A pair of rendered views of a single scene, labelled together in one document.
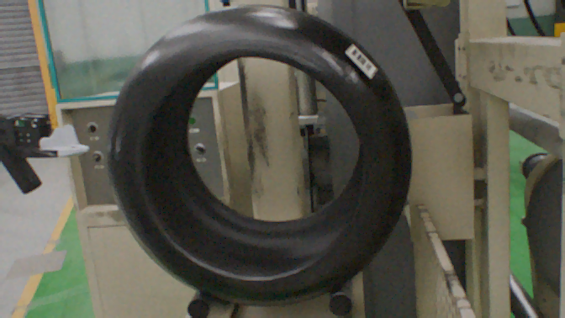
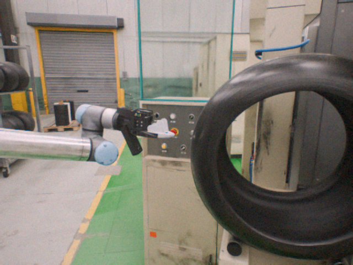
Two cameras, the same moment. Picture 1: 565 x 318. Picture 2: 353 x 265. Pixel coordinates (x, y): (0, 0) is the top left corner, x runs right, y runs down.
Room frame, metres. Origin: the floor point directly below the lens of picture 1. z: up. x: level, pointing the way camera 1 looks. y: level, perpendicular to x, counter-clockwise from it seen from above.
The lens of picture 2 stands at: (0.30, 0.27, 1.41)
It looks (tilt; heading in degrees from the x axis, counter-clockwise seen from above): 13 degrees down; 9
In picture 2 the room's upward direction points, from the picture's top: straight up
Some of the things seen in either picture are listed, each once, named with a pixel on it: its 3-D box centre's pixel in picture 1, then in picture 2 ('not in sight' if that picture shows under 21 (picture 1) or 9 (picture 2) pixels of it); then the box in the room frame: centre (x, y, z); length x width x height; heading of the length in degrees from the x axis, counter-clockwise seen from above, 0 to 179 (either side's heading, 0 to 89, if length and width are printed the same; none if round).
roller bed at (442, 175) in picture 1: (434, 170); not in sight; (1.28, -0.37, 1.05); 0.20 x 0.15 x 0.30; 172
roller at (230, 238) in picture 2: (218, 272); (236, 218); (1.13, 0.17, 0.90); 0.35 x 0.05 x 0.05; 172
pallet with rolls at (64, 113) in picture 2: not in sight; (64, 114); (6.55, 4.44, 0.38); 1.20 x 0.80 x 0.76; 22
